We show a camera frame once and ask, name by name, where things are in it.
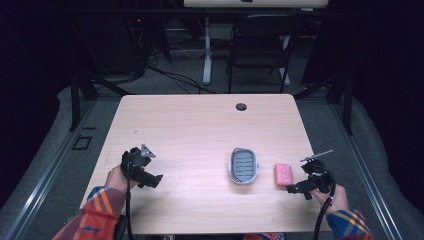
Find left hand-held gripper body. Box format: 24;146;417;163
120;143;157;182

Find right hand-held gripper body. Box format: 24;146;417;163
299;149;336;195

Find person's left hand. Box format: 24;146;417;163
105;164;139;195

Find person's right hand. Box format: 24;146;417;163
309;184;350;216

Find pink soap bar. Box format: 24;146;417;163
273;162;294;187

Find person's plaid clothing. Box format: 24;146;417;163
242;232;287;240

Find grey soap dish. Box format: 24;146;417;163
227;147;260;186

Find black metal stand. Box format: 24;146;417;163
68;64;132;133
293;68;354;136

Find white desk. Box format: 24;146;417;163
182;0;330;87

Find black folding chair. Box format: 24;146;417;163
227;14;304;95

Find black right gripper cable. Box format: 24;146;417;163
312;163;337;240

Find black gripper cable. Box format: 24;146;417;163
312;163;337;240
124;151;135;240

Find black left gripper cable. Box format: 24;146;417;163
124;151;135;240

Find aluminium floor rail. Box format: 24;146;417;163
2;99;98;240
328;103;404;240

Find black floor cables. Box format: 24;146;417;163
133;19;231;95

